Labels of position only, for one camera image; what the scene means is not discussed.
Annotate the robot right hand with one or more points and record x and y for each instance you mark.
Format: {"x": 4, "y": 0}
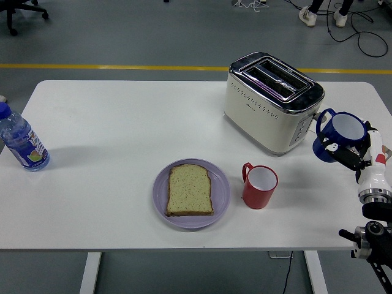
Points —
{"x": 375, "y": 174}

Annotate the blue cup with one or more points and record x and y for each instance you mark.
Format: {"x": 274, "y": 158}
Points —
{"x": 329, "y": 128}

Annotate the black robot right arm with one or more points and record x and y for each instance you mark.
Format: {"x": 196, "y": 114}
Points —
{"x": 376, "y": 211}

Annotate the red cup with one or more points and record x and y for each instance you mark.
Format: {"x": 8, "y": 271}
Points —
{"x": 255, "y": 197}

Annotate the bread slice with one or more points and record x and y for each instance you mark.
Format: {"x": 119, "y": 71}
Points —
{"x": 190, "y": 190}

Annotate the white table leg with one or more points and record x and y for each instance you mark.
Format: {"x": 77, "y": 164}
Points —
{"x": 315, "y": 272}
{"x": 90, "y": 272}

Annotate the cream chrome toaster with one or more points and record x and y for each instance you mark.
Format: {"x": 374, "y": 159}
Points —
{"x": 260, "y": 122}

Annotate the purple plate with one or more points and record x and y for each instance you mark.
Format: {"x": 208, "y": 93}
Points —
{"x": 221, "y": 190}

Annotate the person's white shoe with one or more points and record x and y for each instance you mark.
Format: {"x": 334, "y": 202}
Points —
{"x": 340, "y": 19}
{"x": 307, "y": 16}

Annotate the person's leg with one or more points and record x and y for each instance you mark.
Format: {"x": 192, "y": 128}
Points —
{"x": 317, "y": 4}
{"x": 346, "y": 5}

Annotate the blue-capped water bottle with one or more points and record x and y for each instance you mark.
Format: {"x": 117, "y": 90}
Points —
{"x": 23, "y": 144}

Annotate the white shoe tip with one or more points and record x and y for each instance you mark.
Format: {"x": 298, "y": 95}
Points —
{"x": 2, "y": 99}

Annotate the black office chair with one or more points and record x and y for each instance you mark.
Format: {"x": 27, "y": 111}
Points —
{"x": 12, "y": 9}

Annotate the grey table bracket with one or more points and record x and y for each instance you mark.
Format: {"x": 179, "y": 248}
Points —
{"x": 277, "y": 254}

